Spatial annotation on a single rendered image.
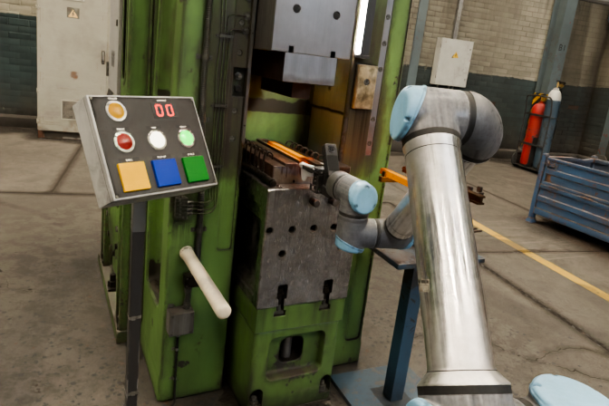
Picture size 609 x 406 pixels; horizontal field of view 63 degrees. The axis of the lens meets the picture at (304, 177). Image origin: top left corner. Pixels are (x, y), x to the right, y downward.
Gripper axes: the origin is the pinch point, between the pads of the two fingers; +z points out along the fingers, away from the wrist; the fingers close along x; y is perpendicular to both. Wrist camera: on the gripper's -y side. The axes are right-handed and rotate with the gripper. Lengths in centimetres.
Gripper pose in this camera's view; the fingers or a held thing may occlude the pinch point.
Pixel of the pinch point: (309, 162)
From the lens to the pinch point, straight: 175.0
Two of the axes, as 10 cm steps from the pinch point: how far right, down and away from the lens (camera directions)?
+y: -1.2, 9.7, 2.3
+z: -4.5, -2.6, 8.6
